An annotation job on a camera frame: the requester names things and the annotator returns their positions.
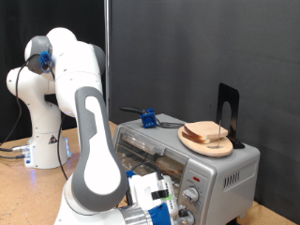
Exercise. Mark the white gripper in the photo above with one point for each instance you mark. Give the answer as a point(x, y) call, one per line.
point(140, 187)

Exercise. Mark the metal spatula with blue block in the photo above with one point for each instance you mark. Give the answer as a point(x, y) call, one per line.
point(149, 118)

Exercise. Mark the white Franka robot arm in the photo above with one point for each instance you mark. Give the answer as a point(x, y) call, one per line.
point(93, 175)

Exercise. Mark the silver toaster oven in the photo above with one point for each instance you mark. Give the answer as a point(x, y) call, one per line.
point(231, 200)

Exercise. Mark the round wooden plate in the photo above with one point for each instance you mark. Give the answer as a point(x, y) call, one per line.
point(215, 150)

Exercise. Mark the thin metal rod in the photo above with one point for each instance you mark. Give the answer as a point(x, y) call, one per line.
point(219, 140)

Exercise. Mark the black metal bookend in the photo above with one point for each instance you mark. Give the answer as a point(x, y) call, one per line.
point(234, 100)

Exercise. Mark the vertical metal pole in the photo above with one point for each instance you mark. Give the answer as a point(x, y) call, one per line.
point(107, 31)

